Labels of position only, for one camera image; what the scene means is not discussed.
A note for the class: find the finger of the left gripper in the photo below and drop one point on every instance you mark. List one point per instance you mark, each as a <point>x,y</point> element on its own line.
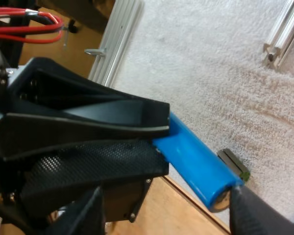
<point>88,127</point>
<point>93,164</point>

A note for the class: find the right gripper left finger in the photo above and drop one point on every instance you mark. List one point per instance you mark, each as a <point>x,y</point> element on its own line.
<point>85,220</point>

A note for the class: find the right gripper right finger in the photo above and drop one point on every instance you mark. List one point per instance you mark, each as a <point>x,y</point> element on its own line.
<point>254,215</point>

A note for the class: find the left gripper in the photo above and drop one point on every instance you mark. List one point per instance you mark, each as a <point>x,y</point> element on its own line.
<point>5,186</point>

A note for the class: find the bright blue cylinder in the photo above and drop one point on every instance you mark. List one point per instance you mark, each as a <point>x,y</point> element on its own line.
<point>198,166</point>

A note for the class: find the dark ribbed drum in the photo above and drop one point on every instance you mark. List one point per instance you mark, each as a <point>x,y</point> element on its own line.
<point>231,161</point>

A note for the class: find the ribbed aluminium rail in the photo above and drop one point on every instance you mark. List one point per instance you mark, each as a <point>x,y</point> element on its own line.
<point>120,36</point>

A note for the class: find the metal plate on aluminium frame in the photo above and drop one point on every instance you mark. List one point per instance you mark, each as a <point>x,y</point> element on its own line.
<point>284,31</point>

